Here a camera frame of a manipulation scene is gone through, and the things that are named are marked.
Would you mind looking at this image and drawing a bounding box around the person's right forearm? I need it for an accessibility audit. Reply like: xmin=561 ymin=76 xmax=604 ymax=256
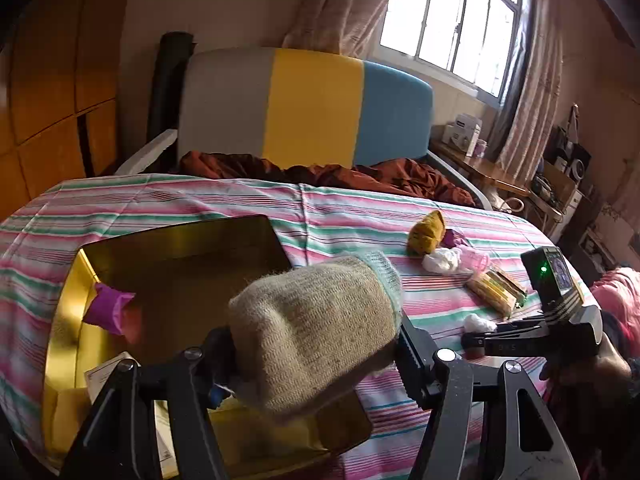
xmin=617 ymin=355 xmax=640 ymax=411

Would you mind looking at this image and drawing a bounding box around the white carton box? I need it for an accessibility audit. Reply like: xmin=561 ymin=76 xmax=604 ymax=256
xmin=442 ymin=115 xmax=483 ymax=157

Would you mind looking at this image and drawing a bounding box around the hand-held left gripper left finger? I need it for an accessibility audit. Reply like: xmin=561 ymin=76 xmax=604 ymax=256
xmin=60 ymin=327 xmax=236 ymax=480

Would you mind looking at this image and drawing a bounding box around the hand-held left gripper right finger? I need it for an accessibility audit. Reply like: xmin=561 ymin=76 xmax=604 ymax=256
xmin=397 ymin=320 xmax=581 ymax=480

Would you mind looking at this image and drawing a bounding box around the white tissue ball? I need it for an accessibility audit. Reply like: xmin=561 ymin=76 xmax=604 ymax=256
xmin=462 ymin=312 xmax=498 ymax=333

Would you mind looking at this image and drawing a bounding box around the wooden side table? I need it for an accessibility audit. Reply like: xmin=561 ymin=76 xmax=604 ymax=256
xmin=430 ymin=140 xmax=531 ymax=211

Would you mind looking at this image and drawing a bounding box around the green label biscuit pack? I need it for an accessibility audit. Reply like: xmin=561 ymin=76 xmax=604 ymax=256
xmin=487 ymin=264 xmax=529 ymax=306

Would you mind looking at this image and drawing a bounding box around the beige knitted sock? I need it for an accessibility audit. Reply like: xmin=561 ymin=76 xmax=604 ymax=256
xmin=227 ymin=250 xmax=403 ymax=416

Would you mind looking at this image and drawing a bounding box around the wooden wardrobe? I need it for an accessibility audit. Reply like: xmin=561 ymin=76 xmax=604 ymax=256
xmin=0 ymin=0 xmax=138 ymax=221

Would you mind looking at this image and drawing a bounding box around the person's right hand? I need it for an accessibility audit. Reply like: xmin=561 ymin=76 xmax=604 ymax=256
xmin=540 ymin=334 xmax=633 ymax=393

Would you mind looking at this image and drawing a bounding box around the striped bed sheet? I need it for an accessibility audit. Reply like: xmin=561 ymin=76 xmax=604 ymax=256
xmin=0 ymin=174 xmax=601 ymax=480

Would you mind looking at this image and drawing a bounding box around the grey bed rail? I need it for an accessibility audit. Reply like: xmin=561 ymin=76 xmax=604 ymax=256
xmin=427 ymin=152 xmax=496 ymax=211

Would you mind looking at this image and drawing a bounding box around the pink plastic bag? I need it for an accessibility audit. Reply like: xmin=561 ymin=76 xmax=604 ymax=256
xmin=457 ymin=250 xmax=491 ymax=273

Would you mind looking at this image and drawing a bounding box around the dark red blanket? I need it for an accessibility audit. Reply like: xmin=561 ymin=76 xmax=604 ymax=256
xmin=179 ymin=150 xmax=478 ymax=206

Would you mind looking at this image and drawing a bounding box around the white foam piece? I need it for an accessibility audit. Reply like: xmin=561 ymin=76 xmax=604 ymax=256
xmin=114 ymin=129 xmax=179 ymax=176

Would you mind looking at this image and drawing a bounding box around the window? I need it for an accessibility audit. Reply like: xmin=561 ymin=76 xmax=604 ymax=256
xmin=380 ymin=0 xmax=531 ymax=106

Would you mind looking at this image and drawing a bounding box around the beige curtain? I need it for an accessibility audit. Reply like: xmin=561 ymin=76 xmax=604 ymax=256
xmin=487 ymin=0 xmax=566 ymax=186
xmin=282 ymin=0 xmax=406 ymax=58

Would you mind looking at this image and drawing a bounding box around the gold tin box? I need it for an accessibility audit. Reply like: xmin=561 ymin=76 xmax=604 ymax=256
xmin=42 ymin=215 xmax=373 ymax=480

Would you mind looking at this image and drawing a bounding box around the purple snack packet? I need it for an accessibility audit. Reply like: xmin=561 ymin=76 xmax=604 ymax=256
xmin=82 ymin=282 xmax=137 ymax=336

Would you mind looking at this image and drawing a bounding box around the white paper box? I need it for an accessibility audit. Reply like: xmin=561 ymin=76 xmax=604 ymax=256
xmin=84 ymin=352 xmax=176 ymax=480

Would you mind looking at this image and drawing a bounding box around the pink garment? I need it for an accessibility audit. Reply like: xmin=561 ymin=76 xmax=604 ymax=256
xmin=592 ymin=267 xmax=640 ymax=341

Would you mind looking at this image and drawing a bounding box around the yellow biscuit pack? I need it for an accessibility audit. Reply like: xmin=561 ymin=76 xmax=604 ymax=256
xmin=466 ymin=272 xmax=518 ymax=318

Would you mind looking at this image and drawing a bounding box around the purple wrapper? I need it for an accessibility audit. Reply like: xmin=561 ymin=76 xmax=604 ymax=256
xmin=442 ymin=228 xmax=471 ymax=250

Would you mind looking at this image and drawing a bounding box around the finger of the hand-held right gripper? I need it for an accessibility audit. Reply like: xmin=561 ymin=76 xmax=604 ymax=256
xmin=461 ymin=330 xmax=551 ymax=361
xmin=492 ymin=317 xmax=546 ymax=335

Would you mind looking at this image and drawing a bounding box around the grey yellow blue headboard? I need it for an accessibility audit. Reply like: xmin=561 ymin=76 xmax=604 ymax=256
xmin=177 ymin=47 xmax=433 ymax=171

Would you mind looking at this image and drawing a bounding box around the yellow snack packet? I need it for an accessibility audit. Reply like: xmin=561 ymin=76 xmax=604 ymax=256
xmin=407 ymin=210 xmax=447 ymax=256

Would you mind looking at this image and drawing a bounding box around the black rolled mat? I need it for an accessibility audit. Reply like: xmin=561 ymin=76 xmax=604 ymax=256
xmin=146 ymin=31 xmax=196 ymax=161

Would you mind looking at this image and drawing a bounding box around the white tissue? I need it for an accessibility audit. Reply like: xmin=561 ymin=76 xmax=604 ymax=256
xmin=421 ymin=246 xmax=463 ymax=276

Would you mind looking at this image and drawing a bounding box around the cluttered shelf unit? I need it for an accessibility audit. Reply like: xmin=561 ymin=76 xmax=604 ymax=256
xmin=525 ymin=105 xmax=621 ymax=286

